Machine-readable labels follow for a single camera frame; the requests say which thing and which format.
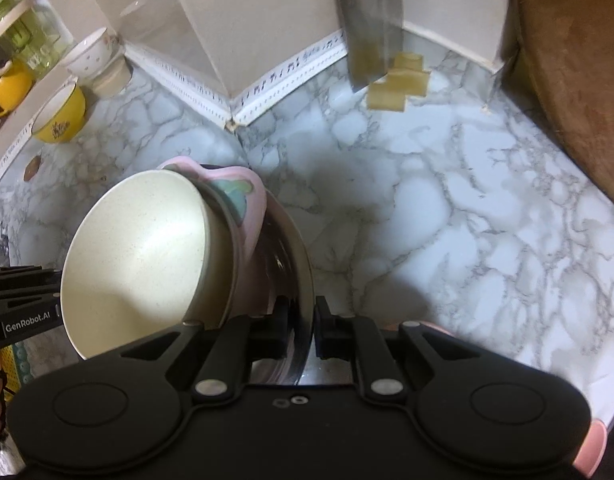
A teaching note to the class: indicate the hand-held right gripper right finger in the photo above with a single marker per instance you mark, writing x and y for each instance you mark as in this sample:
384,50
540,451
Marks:
323,332

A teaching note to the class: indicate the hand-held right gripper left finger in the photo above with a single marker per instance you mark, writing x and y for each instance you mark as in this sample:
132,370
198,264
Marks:
282,332

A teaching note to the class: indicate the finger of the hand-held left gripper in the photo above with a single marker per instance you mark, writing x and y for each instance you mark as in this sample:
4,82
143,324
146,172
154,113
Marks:
22,280

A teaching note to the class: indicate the stainless steel bowl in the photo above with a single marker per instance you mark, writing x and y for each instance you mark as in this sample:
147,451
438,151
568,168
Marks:
287,260

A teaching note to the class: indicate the cream bowl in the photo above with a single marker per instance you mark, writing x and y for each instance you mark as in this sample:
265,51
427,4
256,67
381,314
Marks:
137,260

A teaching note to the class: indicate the pink steel-lined bowl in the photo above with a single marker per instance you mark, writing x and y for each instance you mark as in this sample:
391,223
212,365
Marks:
252,200

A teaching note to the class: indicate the pink bear-shaped plate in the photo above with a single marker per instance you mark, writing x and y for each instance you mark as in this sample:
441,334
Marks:
593,447

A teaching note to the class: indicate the yellow plastic basket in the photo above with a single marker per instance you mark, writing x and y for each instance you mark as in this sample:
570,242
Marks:
12,371

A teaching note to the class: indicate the yellow bowl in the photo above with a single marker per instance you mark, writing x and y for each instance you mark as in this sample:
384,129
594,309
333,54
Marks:
67,115

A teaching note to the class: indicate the yellow mug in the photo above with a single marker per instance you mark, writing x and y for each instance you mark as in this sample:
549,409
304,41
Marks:
12,90

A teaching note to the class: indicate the white floral bowl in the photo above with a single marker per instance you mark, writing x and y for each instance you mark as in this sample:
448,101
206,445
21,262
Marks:
89,55

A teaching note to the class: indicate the green water bottle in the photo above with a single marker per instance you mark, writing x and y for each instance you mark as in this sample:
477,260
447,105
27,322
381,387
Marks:
32,45

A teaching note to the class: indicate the yellowish sponge blocks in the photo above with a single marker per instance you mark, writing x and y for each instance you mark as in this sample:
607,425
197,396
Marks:
397,87

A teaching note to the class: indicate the music-note edge tape strip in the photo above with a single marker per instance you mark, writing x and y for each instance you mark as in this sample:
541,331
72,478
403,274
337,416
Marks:
287,67

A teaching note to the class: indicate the round wooden cutting board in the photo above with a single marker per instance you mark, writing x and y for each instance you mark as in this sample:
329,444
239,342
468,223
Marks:
577,60

